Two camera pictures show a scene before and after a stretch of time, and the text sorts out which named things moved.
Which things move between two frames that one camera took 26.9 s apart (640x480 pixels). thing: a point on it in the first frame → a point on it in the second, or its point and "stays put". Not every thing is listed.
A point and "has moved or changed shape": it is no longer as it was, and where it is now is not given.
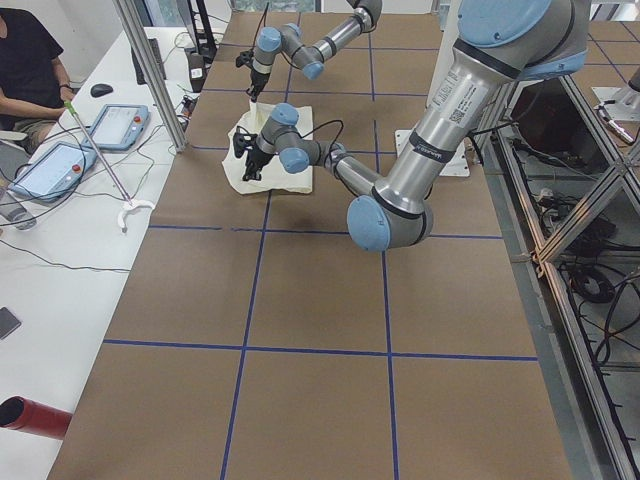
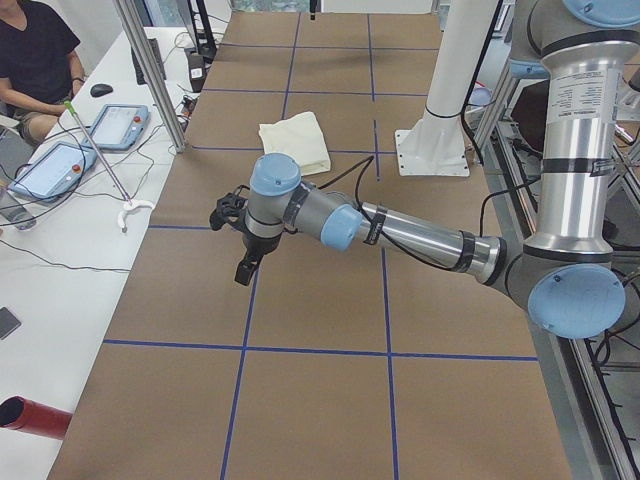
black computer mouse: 100,89 stays put
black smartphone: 8,323 stays put
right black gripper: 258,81 → 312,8
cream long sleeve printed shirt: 273,177 has moved or changed shape
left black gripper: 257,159 → 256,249
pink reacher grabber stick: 129,203 stays put
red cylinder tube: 21,413 stays put
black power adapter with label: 196,70 stays put
